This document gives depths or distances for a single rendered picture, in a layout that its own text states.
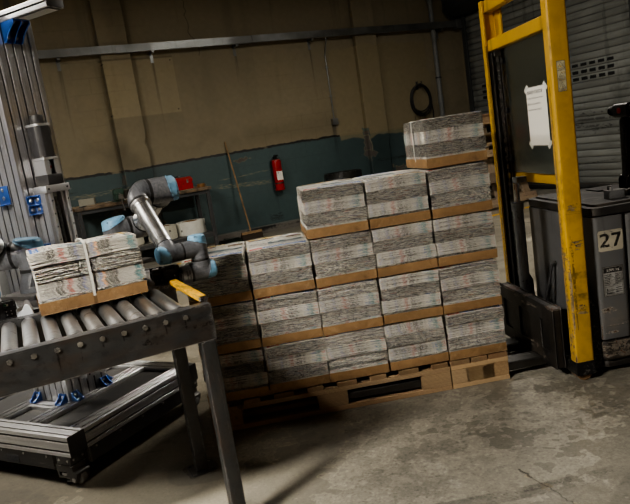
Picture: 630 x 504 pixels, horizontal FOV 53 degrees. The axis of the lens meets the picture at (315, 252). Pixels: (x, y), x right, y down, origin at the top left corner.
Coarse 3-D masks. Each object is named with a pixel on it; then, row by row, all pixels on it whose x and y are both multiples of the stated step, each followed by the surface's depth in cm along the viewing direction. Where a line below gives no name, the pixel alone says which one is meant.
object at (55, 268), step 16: (32, 256) 220; (48, 256) 222; (64, 256) 224; (32, 272) 220; (48, 272) 222; (64, 272) 225; (80, 272) 227; (48, 288) 223; (64, 288) 226; (80, 288) 228
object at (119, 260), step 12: (96, 240) 229; (108, 240) 231; (120, 240) 232; (132, 240) 234; (96, 252) 229; (108, 252) 230; (120, 252) 233; (132, 252) 234; (108, 264) 231; (120, 264) 233; (132, 264) 235; (108, 276) 232; (120, 276) 233; (132, 276) 235; (144, 276) 238; (108, 288) 232
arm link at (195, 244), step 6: (198, 234) 266; (192, 240) 264; (198, 240) 264; (204, 240) 266; (186, 246) 262; (192, 246) 263; (198, 246) 264; (204, 246) 266; (186, 252) 261; (192, 252) 263; (198, 252) 265; (204, 252) 266; (186, 258) 263; (192, 258) 266; (198, 258) 265; (204, 258) 266
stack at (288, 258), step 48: (288, 240) 300; (336, 240) 291; (384, 240) 293; (432, 240) 296; (240, 288) 289; (336, 288) 294; (384, 288) 297; (432, 288) 299; (240, 336) 292; (336, 336) 297; (384, 336) 305; (432, 336) 302; (240, 384) 296; (336, 384) 315; (432, 384) 306
